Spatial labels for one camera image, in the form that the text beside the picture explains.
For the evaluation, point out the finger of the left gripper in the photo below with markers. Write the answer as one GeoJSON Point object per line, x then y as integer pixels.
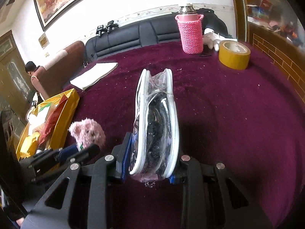
{"type": "Point", "coordinates": [51, 157]}

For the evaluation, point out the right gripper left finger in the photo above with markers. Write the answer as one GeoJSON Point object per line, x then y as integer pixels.
{"type": "Point", "coordinates": [78, 198]}

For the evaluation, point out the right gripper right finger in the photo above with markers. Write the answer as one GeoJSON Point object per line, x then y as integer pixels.
{"type": "Point", "coordinates": [213, 198]}

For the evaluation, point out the pink plush toy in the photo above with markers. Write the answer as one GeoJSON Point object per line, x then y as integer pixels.
{"type": "Point", "coordinates": [86, 133]}

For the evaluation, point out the red foil snack pack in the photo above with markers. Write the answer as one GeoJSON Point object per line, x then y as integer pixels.
{"type": "Point", "coordinates": [52, 121]}

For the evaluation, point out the yellow foil packet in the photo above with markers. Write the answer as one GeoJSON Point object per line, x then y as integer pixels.
{"type": "Point", "coordinates": [29, 145]}

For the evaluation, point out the clear zip pouch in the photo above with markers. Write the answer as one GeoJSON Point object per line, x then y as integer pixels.
{"type": "Point", "coordinates": [155, 136]}

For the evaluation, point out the green white medicine box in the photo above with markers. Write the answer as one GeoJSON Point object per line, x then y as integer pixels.
{"type": "Point", "coordinates": [39, 114]}

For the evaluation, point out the person's left hand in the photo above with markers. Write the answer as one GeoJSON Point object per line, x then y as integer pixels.
{"type": "Point", "coordinates": [20, 221]}

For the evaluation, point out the gold cardboard tray box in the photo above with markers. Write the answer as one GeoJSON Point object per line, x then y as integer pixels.
{"type": "Point", "coordinates": [60, 132]}

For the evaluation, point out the brown armchair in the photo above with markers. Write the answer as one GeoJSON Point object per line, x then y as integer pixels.
{"type": "Point", "coordinates": [51, 78]}

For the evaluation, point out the wooden glass door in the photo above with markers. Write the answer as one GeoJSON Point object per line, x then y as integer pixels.
{"type": "Point", "coordinates": [16, 88]}

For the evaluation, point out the white paper stack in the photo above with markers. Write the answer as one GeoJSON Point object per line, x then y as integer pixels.
{"type": "Point", "coordinates": [93, 75]}

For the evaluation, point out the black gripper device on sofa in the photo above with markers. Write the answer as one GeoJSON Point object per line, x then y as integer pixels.
{"type": "Point", "coordinates": [100, 30]}

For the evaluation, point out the black leather sofa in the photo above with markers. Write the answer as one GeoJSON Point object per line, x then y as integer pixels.
{"type": "Point", "coordinates": [139, 34]}

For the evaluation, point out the white glove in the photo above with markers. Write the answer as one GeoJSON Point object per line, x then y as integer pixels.
{"type": "Point", "coordinates": [212, 40]}

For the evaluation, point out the cluttered wooden shelf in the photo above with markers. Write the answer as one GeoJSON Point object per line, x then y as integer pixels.
{"type": "Point", "coordinates": [278, 19]}

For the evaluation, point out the small wall plaque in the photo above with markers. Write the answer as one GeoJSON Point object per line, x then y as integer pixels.
{"type": "Point", "coordinates": [43, 40]}

